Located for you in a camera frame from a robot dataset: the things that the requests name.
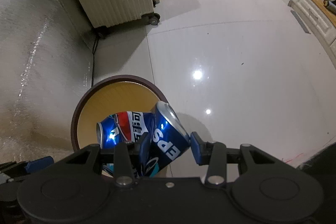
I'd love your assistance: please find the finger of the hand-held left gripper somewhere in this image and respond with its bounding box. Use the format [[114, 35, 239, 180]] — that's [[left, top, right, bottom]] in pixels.
[[25, 157, 54, 173]]

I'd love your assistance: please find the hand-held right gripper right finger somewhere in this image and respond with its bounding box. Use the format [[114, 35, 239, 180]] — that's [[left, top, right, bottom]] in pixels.
[[190, 132, 277, 186]]

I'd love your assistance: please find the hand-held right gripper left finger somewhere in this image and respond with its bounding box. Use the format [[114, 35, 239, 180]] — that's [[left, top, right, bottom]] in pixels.
[[62, 134, 150, 186]]

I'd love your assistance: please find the crushed blue soda can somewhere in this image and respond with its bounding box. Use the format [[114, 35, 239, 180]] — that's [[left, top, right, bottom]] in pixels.
[[96, 101, 191, 178]]

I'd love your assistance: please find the brown round waste bin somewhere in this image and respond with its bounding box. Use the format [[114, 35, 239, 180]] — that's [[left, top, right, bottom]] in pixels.
[[71, 75, 168, 179]]

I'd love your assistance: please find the white cabinet with wooden top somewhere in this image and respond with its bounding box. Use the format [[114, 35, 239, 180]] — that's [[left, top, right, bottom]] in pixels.
[[288, 0, 336, 49]]

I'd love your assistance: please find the black cable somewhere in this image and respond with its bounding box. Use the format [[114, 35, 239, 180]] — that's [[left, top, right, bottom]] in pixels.
[[90, 36, 100, 88]]

